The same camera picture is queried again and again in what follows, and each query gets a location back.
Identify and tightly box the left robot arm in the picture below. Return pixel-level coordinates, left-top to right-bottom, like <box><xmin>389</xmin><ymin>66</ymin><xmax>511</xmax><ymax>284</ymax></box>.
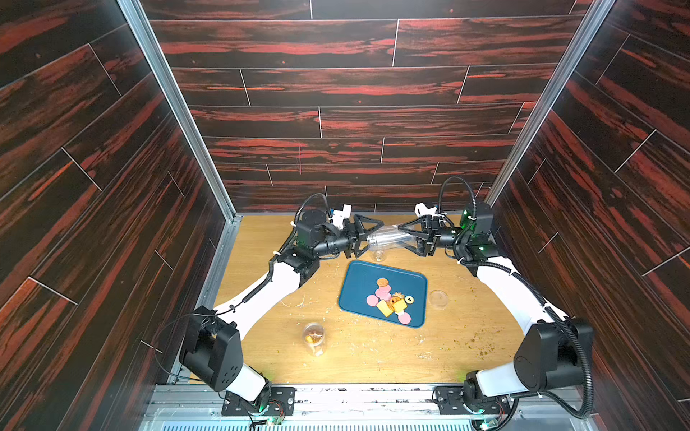
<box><xmin>179</xmin><ymin>193</ymin><xmax>384</xmax><ymax>412</ymax></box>

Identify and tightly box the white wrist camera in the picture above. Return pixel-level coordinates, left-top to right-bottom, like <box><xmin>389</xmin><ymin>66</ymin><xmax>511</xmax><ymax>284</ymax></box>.
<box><xmin>332</xmin><ymin>204</ymin><xmax>352</xmax><ymax>230</ymax></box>
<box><xmin>414</xmin><ymin>202</ymin><xmax>438</xmax><ymax>217</ymax></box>

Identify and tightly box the teal plastic tray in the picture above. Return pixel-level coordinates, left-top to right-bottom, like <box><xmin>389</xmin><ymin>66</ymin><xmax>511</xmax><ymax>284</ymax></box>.
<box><xmin>338</xmin><ymin>261</ymin><xmax>428</xmax><ymax>329</ymax></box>

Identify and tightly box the clear jar lid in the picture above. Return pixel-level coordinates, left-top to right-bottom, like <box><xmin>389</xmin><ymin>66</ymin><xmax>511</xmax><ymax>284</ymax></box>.
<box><xmin>429</xmin><ymin>290</ymin><xmax>449</xmax><ymax>310</ymax></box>

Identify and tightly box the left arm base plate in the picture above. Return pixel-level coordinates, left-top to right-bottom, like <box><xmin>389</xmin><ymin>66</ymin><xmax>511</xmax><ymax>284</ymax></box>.
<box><xmin>221</xmin><ymin>386</ymin><xmax>296</xmax><ymax>418</ymax></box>

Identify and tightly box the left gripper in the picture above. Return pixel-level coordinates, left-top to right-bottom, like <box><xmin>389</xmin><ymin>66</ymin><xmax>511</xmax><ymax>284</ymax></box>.
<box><xmin>308</xmin><ymin>217</ymin><xmax>380</xmax><ymax>261</ymax></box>

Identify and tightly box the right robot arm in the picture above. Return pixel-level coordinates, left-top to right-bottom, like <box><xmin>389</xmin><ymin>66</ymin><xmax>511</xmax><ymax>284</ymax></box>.
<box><xmin>399</xmin><ymin>193</ymin><xmax>594</xmax><ymax>430</ymax></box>

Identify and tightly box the clear jar with cookies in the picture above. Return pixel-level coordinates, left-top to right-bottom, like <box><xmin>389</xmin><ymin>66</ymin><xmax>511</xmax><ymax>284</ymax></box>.
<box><xmin>372</xmin><ymin>250</ymin><xmax>386</xmax><ymax>263</ymax></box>

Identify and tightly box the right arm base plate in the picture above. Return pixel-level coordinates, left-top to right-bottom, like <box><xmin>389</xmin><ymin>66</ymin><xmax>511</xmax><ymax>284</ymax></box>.
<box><xmin>431</xmin><ymin>384</ymin><xmax>511</xmax><ymax>417</ymax></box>

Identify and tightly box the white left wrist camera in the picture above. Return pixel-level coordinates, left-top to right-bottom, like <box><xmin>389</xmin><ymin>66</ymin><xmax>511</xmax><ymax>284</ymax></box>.
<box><xmin>332</xmin><ymin>204</ymin><xmax>352</xmax><ymax>230</ymax></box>

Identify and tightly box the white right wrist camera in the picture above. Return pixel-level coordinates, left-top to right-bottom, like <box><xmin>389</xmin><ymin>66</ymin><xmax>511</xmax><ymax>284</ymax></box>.
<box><xmin>414</xmin><ymin>202</ymin><xmax>438</xmax><ymax>217</ymax></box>

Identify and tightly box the yellow square cookie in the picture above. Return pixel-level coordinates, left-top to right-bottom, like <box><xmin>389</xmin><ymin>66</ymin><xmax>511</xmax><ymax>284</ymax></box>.
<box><xmin>392</xmin><ymin>299</ymin><xmax>408</xmax><ymax>314</ymax></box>
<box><xmin>377</xmin><ymin>300</ymin><xmax>395</xmax><ymax>317</ymax></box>

